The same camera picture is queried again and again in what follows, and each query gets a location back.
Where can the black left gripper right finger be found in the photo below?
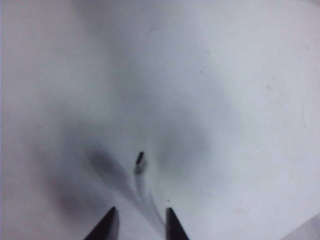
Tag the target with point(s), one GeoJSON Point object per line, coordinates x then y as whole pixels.
{"type": "Point", "coordinates": [173, 227]}

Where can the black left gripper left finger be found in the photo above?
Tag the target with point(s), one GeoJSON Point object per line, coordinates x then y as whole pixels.
{"type": "Point", "coordinates": [107, 227]}

